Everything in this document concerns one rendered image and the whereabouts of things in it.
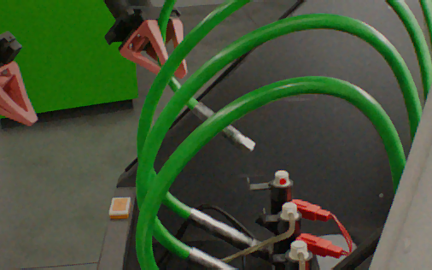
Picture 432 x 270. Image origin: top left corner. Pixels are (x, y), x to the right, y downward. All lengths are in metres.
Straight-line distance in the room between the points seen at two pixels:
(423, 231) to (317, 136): 0.77
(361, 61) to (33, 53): 3.13
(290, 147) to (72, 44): 3.02
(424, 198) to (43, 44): 3.74
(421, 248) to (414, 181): 0.05
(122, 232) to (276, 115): 0.32
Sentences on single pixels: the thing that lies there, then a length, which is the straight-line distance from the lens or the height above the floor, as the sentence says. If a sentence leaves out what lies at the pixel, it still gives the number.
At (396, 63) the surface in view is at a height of 1.30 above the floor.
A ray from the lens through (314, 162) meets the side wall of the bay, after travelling 1.14.
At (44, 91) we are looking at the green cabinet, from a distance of 4.11.
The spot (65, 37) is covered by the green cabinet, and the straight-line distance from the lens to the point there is 4.02.
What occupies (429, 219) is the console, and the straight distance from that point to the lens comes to 0.36.
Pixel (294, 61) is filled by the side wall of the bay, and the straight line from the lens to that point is 1.07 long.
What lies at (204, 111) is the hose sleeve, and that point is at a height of 1.16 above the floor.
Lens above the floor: 1.47
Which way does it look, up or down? 23 degrees down
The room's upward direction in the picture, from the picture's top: 3 degrees counter-clockwise
